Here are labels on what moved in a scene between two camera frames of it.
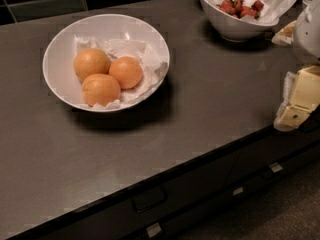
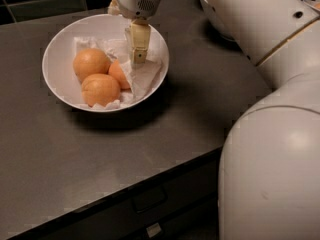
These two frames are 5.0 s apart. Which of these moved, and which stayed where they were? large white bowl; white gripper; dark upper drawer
Moved: white gripper
Stayed: dark upper drawer; large white bowl
